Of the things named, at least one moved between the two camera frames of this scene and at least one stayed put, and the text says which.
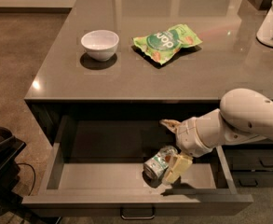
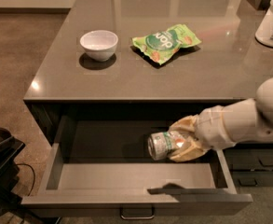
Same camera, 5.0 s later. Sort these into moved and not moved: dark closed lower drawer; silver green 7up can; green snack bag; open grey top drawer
Moved: silver green 7up can
Not moved: open grey top drawer; dark closed lower drawer; green snack bag
